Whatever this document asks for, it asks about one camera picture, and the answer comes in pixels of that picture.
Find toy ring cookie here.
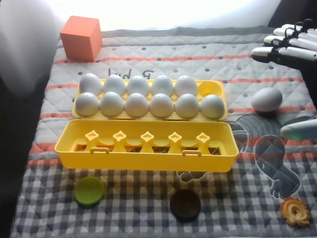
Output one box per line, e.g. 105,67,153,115
280,197,311,226

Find white toy egg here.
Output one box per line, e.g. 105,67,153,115
174,75,198,97
124,93,150,118
79,73,103,95
174,93,200,119
126,75,151,96
149,93,175,119
200,94,226,119
151,74,174,96
75,92,100,117
99,91,125,118
251,87,283,112
103,74,127,96

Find yellow egg carton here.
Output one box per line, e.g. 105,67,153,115
54,79,240,173

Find green round disc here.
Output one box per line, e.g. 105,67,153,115
74,176,105,208

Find orange cube block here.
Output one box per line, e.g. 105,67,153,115
59,15,103,62

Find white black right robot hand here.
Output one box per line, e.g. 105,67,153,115
251,18,317,141

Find grey quilt with bear print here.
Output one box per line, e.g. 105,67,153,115
9,26,317,238

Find dark brown round disc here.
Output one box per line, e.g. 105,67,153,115
169,188,202,220

